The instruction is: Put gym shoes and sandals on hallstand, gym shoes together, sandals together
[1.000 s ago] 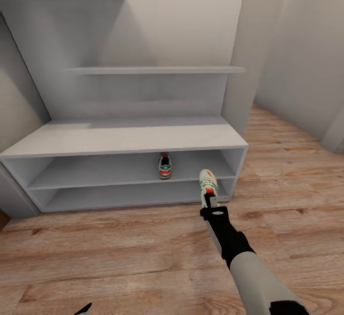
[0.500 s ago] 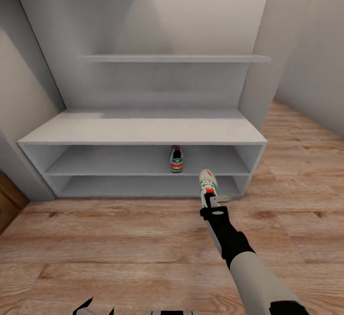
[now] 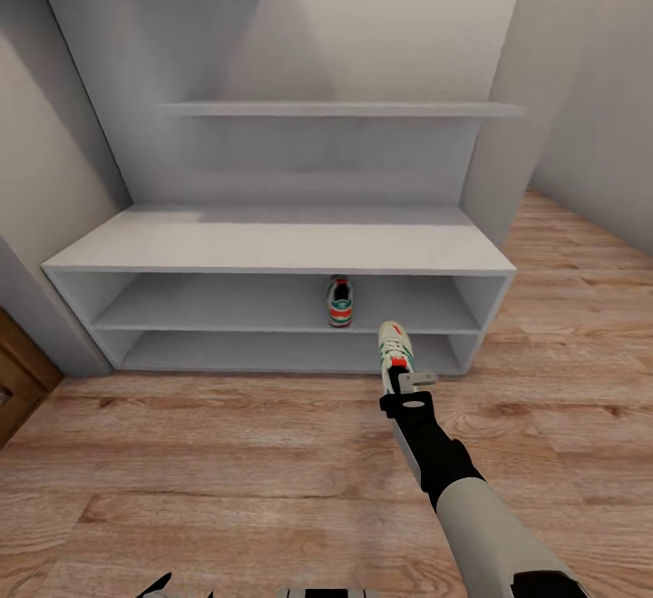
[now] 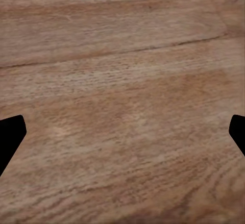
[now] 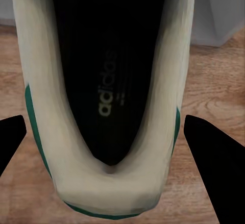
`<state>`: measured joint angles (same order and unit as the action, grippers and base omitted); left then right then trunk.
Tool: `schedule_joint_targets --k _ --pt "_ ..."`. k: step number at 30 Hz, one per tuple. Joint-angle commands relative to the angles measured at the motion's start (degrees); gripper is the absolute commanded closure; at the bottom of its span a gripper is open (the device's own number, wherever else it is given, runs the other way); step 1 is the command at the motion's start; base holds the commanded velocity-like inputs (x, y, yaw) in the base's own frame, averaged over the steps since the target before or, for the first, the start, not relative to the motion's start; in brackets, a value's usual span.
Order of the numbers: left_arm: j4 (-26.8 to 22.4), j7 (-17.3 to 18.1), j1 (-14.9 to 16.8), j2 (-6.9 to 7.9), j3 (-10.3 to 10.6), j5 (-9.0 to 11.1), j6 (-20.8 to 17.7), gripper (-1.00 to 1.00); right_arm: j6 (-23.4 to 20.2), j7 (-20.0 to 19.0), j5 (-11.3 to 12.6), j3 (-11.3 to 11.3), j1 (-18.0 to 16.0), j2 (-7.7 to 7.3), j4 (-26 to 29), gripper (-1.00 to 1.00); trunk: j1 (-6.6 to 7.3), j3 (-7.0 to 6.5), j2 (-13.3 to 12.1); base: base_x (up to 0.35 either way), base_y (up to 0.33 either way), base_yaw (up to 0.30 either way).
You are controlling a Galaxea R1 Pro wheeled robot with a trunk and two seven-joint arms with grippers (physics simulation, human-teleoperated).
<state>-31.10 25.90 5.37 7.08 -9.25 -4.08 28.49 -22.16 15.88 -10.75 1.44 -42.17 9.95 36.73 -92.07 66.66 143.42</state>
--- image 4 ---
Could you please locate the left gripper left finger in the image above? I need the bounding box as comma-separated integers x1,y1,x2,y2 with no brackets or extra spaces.
0,115,27,176

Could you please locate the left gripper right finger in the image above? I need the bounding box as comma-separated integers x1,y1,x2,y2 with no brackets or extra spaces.
229,115,245,156

